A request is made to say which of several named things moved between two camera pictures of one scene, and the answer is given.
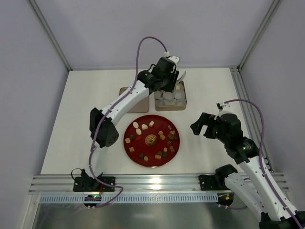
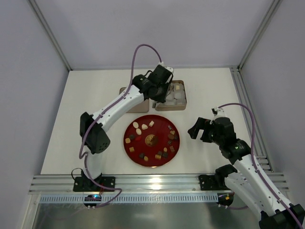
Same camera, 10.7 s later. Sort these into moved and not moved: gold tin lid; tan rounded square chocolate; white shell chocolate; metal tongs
Moved: metal tongs
Not moved: white shell chocolate; tan rounded square chocolate; gold tin lid
